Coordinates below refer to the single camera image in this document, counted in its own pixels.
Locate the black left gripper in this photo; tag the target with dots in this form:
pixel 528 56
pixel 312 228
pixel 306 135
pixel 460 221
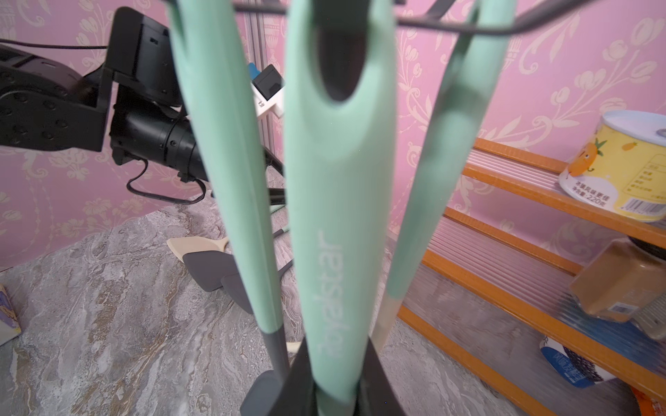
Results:
pixel 150 122

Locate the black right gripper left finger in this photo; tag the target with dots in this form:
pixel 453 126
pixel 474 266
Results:
pixel 297 397

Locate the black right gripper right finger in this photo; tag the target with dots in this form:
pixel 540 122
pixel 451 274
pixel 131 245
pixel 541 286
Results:
pixel 375 396

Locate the beige long-handled spatula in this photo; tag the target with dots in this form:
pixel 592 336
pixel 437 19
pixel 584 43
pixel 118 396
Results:
pixel 185 245

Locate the mint grey slotted turner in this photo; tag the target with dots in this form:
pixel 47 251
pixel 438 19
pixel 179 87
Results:
pixel 214 270

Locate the mint beige scraper spatula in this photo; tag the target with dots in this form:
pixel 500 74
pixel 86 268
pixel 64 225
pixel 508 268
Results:
pixel 467 87

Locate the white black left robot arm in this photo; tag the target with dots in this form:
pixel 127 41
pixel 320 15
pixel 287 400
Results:
pixel 47 106

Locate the grey utensil rack stand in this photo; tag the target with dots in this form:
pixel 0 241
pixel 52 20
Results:
pixel 487 18

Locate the mint grey solid spatula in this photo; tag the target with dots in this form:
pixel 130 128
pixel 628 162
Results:
pixel 339 147

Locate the mint grey ladle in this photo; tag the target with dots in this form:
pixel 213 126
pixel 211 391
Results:
pixel 216 88

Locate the wooden three-tier shelf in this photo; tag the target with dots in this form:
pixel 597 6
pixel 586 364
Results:
pixel 513 274

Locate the purple tissue box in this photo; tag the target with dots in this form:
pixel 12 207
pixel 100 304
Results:
pixel 9 325

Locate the orange snack bag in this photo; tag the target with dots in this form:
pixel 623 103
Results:
pixel 647 405

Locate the brown spice jar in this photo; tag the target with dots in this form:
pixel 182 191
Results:
pixel 623 279

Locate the clear spice jar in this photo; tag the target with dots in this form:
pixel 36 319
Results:
pixel 651 319

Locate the yellow pineapple can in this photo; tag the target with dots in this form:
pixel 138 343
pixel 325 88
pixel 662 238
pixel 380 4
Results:
pixel 621 168

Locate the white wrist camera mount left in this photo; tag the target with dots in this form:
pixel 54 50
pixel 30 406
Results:
pixel 268 91

